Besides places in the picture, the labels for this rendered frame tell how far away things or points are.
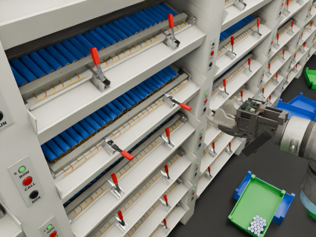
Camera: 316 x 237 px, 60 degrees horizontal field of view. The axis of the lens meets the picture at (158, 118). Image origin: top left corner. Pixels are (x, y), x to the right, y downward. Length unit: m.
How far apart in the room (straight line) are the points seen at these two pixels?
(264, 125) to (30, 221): 0.59
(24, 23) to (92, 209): 0.58
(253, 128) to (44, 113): 0.49
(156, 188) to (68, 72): 0.69
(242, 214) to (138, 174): 0.96
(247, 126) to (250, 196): 1.10
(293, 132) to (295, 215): 1.26
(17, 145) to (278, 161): 1.88
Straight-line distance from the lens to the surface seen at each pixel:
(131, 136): 0.79
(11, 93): 0.49
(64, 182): 0.71
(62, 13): 0.51
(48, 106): 0.59
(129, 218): 1.09
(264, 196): 1.81
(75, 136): 0.74
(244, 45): 1.35
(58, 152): 0.72
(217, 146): 1.63
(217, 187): 1.89
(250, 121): 0.72
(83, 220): 0.87
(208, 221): 1.74
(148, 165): 0.97
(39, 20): 0.49
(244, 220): 1.77
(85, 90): 0.62
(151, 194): 1.14
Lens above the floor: 1.48
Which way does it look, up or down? 39 degrees down
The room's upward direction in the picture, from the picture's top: straight up
